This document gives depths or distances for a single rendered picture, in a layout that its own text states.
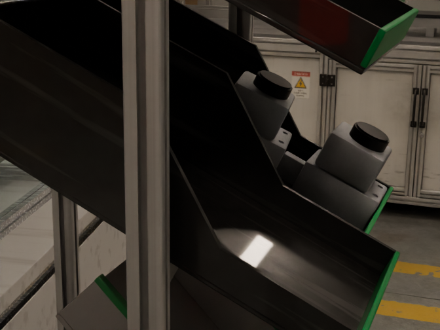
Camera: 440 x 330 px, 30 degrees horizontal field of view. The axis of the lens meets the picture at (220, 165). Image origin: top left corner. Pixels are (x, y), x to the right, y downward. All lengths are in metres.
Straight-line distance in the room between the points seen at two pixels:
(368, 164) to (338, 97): 3.71
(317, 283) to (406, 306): 2.89
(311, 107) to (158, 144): 3.96
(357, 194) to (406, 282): 2.99
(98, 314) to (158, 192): 0.11
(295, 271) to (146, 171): 0.14
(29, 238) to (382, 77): 2.94
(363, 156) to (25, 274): 0.91
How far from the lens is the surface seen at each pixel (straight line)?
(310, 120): 4.38
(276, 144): 0.63
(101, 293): 0.50
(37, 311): 1.51
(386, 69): 4.24
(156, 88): 0.41
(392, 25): 0.42
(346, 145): 0.62
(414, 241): 4.09
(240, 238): 0.52
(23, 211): 1.68
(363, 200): 0.63
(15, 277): 1.42
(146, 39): 0.41
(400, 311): 3.34
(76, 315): 0.51
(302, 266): 0.53
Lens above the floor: 1.41
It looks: 16 degrees down
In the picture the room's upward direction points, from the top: 1 degrees clockwise
